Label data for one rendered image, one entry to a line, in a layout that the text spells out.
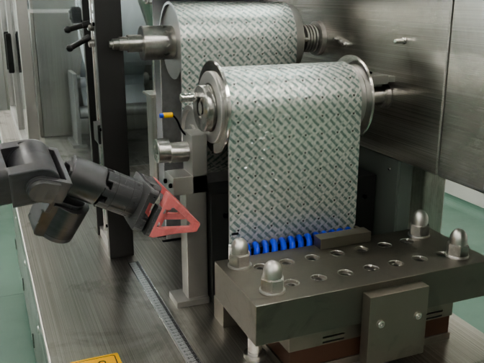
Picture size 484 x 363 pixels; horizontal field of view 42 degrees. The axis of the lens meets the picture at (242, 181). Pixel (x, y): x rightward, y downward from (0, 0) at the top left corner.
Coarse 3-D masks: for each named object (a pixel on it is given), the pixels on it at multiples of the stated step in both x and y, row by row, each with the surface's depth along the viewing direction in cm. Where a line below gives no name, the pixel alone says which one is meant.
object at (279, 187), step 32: (256, 160) 99; (288, 160) 102; (320, 160) 104; (352, 160) 106; (256, 192) 101; (288, 192) 103; (320, 192) 106; (352, 192) 108; (256, 224) 102; (288, 224) 105; (320, 224) 107; (352, 224) 110
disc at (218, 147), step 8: (208, 64) 100; (216, 64) 97; (200, 72) 104; (216, 72) 97; (224, 80) 95; (224, 88) 95; (224, 96) 95; (224, 104) 96; (224, 128) 97; (224, 136) 97; (208, 144) 104; (216, 144) 101; (224, 144) 98; (216, 152) 101
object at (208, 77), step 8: (208, 72) 99; (200, 80) 103; (208, 80) 99; (216, 80) 97; (360, 80) 105; (216, 88) 96; (216, 96) 97; (224, 112) 96; (224, 120) 96; (216, 128) 98; (208, 136) 102; (216, 136) 99
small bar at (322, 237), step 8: (336, 232) 104; (344, 232) 104; (352, 232) 104; (360, 232) 104; (368, 232) 104; (320, 240) 101; (328, 240) 101; (336, 240) 102; (344, 240) 103; (352, 240) 103; (360, 240) 104; (368, 240) 104; (320, 248) 101
